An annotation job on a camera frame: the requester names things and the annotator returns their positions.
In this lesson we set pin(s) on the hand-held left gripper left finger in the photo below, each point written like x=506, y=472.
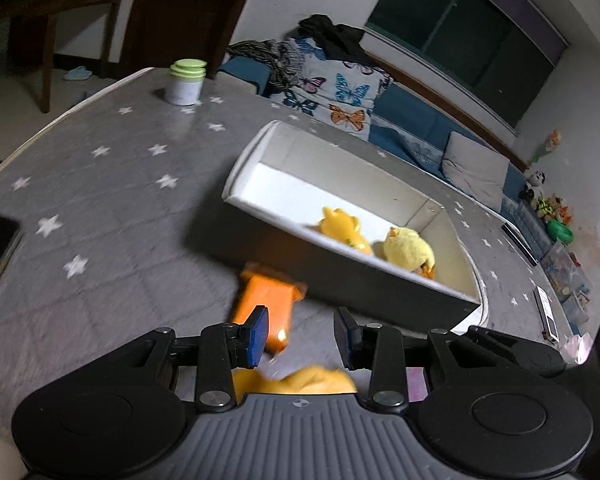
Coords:
x=258, y=336

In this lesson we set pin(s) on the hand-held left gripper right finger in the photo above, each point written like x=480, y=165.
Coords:
x=342, y=337

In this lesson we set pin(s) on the orange snack packet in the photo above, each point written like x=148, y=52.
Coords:
x=267, y=302

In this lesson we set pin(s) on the yellow soft toy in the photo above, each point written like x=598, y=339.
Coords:
x=305, y=382

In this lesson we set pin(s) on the white cardboard box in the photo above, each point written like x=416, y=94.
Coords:
x=300, y=195

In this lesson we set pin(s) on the pink plastic wrapper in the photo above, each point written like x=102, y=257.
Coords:
x=577, y=349

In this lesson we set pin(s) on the purple card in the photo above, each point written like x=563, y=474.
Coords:
x=416, y=384

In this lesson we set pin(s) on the white remote control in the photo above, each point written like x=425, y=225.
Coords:
x=547, y=314

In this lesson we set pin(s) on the yellow plush chick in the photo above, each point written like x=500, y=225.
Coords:
x=409, y=254

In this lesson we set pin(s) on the orange-yellow star toy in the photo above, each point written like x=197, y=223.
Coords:
x=342, y=230

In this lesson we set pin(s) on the clear plastic storage box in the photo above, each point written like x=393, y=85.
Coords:
x=567, y=280

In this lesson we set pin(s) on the green bowl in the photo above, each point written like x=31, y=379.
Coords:
x=560, y=232

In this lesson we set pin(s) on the pile of small plush toys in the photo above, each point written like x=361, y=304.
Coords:
x=552, y=207

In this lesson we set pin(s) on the grey star-print table mat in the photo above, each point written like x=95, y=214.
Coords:
x=110, y=210

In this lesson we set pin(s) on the grey cushion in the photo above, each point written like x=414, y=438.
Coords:
x=475, y=172

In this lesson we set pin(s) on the blue sofa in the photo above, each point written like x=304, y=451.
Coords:
x=415, y=135

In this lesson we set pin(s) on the panda plush toy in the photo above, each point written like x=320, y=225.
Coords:
x=534, y=182

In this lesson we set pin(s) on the butterfly print blanket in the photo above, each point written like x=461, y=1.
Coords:
x=330, y=90

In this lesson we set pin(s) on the white jar with green lid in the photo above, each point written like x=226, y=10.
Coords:
x=185, y=85

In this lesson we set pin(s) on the dark striped scarf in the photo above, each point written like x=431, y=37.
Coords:
x=257, y=55

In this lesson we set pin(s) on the black clothing pile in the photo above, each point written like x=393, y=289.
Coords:
x=336, y=35

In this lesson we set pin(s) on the blue slipper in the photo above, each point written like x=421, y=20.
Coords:
x=77, y=74

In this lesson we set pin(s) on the dark window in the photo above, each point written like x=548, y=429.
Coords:
x=465, y=35

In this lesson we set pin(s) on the dark wooden door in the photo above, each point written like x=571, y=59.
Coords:
x=180, y=10

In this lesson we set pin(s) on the dark wooden side table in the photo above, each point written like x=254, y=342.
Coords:
x=55, y=5

